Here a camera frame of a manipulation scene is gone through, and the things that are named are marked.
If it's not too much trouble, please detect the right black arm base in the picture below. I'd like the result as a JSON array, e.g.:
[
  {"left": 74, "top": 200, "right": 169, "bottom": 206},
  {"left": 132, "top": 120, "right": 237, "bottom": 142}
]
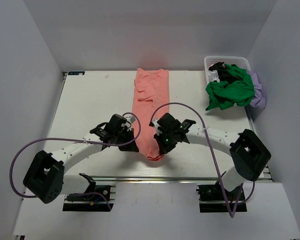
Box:
[{"left": 196, "top": 182, "right": 248, "bottom": 214}]

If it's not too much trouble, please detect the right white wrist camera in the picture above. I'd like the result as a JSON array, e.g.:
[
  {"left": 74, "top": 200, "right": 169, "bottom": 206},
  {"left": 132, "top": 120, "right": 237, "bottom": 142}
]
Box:
[{"left": 149, "top": 119, "right": 162, "bottom": 136}]

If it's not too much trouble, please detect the green t shirt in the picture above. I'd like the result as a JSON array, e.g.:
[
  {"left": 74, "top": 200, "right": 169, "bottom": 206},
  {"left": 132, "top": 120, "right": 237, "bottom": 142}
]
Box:
[{"left": 205, "top": 63, "right": 255, "bottom": 111}]

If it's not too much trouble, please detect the lavender t shirt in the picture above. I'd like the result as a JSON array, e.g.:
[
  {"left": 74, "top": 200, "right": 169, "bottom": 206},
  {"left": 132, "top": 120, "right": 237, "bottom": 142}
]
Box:
[{"left": 247, "top": 70, "right": 267, "bottom": 109}]

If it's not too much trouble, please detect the black t shirt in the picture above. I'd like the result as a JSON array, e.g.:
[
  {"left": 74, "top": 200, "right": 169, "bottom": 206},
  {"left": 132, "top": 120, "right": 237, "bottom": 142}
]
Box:
[{"left": 208, "top": 62, "right": 243, "bottom": 84}]

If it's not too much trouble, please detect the aluminium table edge rail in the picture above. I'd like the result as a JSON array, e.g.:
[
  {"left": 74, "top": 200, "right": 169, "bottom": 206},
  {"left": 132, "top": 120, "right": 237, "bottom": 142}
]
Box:
[{"left": 34, "top": 175, "right": 273, "bottom": 184}]

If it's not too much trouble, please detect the white t shirt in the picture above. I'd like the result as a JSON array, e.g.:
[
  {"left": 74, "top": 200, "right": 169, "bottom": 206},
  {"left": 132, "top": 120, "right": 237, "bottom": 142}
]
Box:
[{"left": 207, "top": 70, "right": 220, "bottom": 83}]

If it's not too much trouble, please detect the white plastic laundry basket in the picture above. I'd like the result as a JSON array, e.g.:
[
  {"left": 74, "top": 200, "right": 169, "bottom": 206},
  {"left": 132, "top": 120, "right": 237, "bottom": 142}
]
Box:
[{"left": 204, "top": 55, "right": 251, "bottom": 82}]

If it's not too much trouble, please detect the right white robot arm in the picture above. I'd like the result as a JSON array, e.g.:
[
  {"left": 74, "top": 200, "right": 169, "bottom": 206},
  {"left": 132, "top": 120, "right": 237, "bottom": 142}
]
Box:
[{"left": 149, "top": 113, "right": 272, "bottom": 200}]

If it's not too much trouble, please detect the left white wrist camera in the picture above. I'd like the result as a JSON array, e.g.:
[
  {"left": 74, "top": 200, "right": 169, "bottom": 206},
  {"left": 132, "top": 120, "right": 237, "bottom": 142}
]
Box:
[{"left": 123, "top": 115, "right": 136, "bottom": 129}]

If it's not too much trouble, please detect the salmon pink t shirt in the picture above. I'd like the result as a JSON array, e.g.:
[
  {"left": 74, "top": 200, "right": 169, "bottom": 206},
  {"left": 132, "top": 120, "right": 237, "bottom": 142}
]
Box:
[{"left": 132, "top": 68, "right": 170, "bottom": 161}]

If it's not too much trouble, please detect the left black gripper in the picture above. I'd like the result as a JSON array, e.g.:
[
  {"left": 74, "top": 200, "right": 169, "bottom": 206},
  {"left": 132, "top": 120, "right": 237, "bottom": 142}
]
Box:
[{"left": 114, "top": 127, "right": 139, "bottom": 152}]

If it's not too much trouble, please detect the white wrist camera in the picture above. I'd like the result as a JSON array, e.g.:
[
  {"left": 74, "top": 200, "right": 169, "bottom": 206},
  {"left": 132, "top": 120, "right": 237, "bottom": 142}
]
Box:
[
  {"left": 149, "top": 119, "right": 162, "bottom": 136},
  {"left": 123, "top": 115, "right": 136, "bottom": 129}
]

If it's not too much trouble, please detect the blue table label sticker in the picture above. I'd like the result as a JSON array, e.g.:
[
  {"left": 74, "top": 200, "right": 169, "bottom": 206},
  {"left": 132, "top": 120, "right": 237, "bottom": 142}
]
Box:
[{"left": 67, "top": 71, "right": 85, "bottom": 76}]

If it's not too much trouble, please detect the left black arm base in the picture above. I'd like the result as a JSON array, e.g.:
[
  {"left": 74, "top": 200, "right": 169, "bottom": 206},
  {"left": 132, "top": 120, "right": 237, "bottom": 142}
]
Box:
[{"left": 61, "top": 173, "right": 116, "bottom": 212}]

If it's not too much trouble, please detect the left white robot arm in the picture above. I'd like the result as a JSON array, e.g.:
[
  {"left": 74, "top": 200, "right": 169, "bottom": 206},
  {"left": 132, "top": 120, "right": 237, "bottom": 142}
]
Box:
[{"left": 23, "top": 112, "right": 140, "bottom": 204}]

